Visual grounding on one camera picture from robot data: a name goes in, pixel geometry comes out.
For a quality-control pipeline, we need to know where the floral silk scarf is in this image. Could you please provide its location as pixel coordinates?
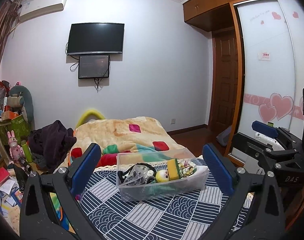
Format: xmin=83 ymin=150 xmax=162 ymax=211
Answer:
xmin=178 ymin=159 xmax=197 ymax=178

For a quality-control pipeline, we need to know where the cream bag with black strap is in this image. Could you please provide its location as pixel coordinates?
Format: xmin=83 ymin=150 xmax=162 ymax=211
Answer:
xmin=117 ymin=163 xmax=156 ymax=186

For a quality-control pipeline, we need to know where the yellow green sponge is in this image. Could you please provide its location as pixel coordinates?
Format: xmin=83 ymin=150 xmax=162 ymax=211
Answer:
xmin=167 ymin=159 xmax=181 ymax=181

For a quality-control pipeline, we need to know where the yellow felt ball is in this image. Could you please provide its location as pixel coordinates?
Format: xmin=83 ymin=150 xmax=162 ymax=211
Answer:
xmin=155 ymin=170 xmax=169 ymax=183

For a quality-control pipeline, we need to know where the white suitcase with stickers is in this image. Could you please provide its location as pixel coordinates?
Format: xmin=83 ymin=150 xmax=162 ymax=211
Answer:
xmin=254 ymin=122 xmax=284 ymax=151

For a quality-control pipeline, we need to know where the brown wooden door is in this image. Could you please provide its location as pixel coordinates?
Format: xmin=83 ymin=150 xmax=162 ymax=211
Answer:
xmin=209 ymin=27 xmax=238 ymax=140

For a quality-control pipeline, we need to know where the green bottle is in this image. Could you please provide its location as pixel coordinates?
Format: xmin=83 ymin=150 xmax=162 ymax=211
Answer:
xmin=21 ymin=140 xmax=33 ymax=163

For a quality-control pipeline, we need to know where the pink rabbit figure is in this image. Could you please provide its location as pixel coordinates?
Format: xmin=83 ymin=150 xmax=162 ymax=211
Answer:
xmin=7 ymin=130 xmax=25 ymax=163

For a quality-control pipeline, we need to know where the blue white patterned tablecloth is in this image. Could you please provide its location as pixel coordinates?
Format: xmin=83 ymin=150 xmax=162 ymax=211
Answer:
xmin=77 ymin=158 xmax=254 ymax=240

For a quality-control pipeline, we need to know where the dark purple garment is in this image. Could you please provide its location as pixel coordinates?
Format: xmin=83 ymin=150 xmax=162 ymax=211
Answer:
xmin=28 ymin=120 xmax=77 ymax=171

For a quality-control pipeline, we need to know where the white wardrobe sliding door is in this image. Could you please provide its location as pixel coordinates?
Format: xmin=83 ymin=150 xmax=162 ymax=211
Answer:
xmin=227 ymin=0 xmax=304 ymax=160

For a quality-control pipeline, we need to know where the green storage box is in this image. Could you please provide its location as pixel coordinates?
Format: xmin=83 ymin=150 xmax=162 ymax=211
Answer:
xmin=0 ymin=115 xmax=31 ymax=145

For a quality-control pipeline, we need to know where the clear plastic storage box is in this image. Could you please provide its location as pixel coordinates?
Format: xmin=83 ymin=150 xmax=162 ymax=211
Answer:
xmin=116 ymin=148 xmax=209 ymax=202

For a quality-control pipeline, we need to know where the grey green plush toy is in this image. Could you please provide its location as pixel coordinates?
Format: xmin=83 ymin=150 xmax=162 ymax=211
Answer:
xmin=7 ymin=86 xmax=34 ymax=123

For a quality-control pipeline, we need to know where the colourful fleece blanket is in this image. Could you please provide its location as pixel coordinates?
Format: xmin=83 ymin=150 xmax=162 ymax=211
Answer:
xmin=50 ymin=115 xmax=193 ymax=233

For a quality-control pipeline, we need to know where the striped brown curtain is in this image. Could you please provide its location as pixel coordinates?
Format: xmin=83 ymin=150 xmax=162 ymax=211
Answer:
xmin=0 ymin=0 xmax=21 ymax=64

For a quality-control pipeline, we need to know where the white air conditioner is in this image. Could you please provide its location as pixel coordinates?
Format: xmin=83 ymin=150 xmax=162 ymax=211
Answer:
xmin=19 ymin=0 xmax=67 ymax=23

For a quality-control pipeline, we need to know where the small black wall monitor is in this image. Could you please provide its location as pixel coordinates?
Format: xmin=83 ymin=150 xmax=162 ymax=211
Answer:
xmin=78 ymin=55 xmax=110 ymax=79

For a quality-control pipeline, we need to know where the black wall television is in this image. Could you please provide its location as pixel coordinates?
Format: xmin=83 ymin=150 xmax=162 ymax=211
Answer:
xmin=67 ymin=23 xmax=125 ymax=55

